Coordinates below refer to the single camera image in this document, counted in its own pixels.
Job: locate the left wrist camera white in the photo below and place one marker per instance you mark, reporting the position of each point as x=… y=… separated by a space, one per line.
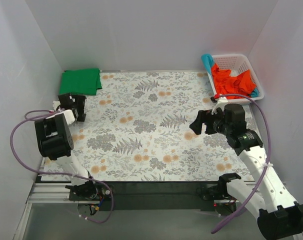
x=57 y=106

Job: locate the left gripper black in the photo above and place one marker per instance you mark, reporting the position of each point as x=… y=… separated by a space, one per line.
x=75 y=107

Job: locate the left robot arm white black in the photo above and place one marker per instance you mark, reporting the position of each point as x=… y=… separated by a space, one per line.
x=55 y=141

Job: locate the white plastic basket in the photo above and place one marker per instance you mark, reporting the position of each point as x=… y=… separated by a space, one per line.
x=232 y=74

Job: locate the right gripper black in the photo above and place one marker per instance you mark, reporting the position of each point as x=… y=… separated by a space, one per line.
x=207 y=123

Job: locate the aluminium frame rail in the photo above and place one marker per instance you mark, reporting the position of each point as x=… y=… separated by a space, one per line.
x=51 y=182

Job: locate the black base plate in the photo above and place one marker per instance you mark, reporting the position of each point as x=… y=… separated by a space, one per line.
x=156 y=195

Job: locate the green t shirt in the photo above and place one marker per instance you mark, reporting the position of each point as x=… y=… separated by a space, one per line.
x=81 y=82

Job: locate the floral table mat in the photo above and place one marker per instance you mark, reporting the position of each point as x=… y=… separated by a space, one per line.
x=137 y=129

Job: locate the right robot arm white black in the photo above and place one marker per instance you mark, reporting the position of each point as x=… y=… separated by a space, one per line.
x=277 y=212

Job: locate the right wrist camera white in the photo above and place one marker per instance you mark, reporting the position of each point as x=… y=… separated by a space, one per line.
x=221 y=102

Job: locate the orange t shirt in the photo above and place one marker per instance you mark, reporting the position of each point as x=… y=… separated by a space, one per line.
x=241 y=84

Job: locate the light blue t shirt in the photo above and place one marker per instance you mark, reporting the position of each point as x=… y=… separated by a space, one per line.
x=208 y=62

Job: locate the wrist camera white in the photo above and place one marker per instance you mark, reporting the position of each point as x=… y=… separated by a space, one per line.
x=57 y=106
x=221 y=102

